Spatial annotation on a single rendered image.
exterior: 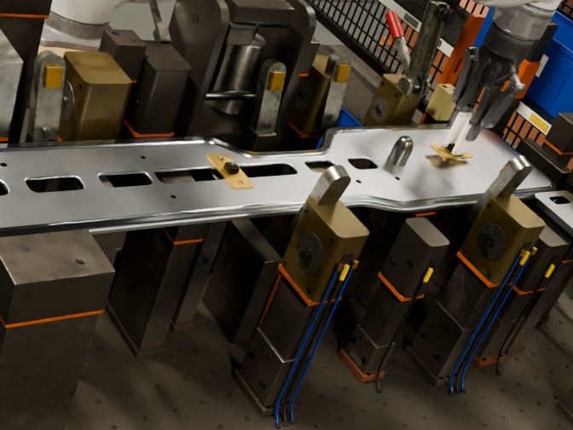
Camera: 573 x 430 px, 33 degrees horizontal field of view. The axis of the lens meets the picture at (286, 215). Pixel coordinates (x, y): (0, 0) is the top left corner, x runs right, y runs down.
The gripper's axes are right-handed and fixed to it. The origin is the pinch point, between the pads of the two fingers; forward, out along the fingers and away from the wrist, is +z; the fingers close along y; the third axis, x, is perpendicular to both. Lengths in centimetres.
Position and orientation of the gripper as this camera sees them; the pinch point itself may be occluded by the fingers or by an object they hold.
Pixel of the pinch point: (461, 133)
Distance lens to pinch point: 169.2
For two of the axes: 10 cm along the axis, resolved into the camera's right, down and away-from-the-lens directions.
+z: -3.2, 7.9, 5.3
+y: 5.2, 6.1, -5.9
